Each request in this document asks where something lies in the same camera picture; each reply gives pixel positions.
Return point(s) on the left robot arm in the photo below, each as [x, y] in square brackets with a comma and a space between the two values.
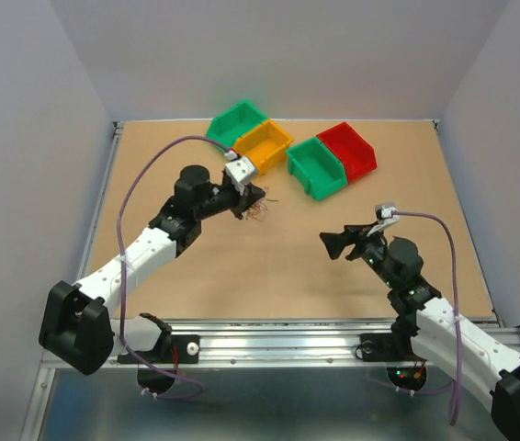
[76, 325]

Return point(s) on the near green bin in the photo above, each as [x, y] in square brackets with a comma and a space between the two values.
[317, 169]

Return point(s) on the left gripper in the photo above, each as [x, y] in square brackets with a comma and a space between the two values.
[242, 201]

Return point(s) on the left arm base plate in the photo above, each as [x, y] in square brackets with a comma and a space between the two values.
[173, 348]

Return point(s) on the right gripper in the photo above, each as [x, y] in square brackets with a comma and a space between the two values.
[334, 243]

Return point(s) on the green bin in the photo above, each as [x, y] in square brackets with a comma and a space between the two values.
[317, 169]
[230, 125]

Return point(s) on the red bin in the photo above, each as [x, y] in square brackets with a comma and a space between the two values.
[356, 155]

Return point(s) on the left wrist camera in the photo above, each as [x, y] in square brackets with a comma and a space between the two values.
[242, 170]

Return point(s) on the far green bin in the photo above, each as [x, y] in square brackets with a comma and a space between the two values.
[230, 125]

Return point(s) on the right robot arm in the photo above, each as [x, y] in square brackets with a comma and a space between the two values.
[429, 327]

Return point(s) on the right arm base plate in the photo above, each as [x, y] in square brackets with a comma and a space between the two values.
[384, 347]

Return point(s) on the yellow bin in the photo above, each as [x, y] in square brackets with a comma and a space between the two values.
[265, 145]

